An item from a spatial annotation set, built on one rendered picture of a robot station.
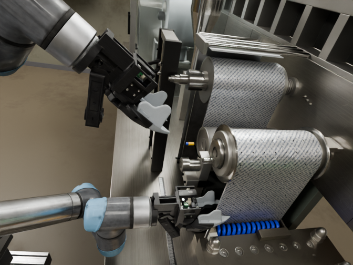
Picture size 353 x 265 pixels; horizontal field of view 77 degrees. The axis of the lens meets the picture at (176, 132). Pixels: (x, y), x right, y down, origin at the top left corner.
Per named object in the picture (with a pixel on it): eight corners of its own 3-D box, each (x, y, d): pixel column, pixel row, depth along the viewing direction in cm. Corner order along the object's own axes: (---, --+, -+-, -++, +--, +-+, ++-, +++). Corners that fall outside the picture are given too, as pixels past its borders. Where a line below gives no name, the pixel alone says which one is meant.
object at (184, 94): (171, 110, 139) (187, 7, 106) (193, 110, 142) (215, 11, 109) (175, 122, 128) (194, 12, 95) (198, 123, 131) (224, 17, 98)
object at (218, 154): (223, 149, 51) (216, 174, 55) (231, 149, 51) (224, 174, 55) (213, 133, 57) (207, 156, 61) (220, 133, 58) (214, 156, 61)
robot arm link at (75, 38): (39, 57, 32) (54, 41, 38) (68, 78, 35) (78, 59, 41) (69, 17, 30) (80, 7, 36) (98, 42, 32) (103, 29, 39)
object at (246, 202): (209, 224, 65) (227, 182, 54) (279, 218, 70) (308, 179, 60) (209, 225, 65) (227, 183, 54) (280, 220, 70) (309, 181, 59)
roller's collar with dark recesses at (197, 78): (183, 84, 74) (186, 65, 70) (200, 85, 75) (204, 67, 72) (187, 93, 69) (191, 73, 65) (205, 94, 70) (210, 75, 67)
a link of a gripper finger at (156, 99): (182, 109, 48) (152, 84, 42) (162, 125, 50) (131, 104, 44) (178, 100, 50) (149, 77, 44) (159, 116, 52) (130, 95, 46)
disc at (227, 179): (207, 156, 66) (219, 113, 58) (209, 156, 67) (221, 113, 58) (224, 195, 54) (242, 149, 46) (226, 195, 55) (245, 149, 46)
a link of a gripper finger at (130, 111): (152, 128, 41) (115, 95, 37) (146, 132, 41) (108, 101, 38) (153, 116, 45) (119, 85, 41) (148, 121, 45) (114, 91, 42)
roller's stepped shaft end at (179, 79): (167, 81, 71) (168, 71, 69) (185, 82, 72) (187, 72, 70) (168, 85, 68) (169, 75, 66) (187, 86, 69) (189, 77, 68)
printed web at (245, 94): (180, 161, 102) (204, 49, 73) (227, 161, 107) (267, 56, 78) (201, 245, 72) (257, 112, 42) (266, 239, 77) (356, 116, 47)
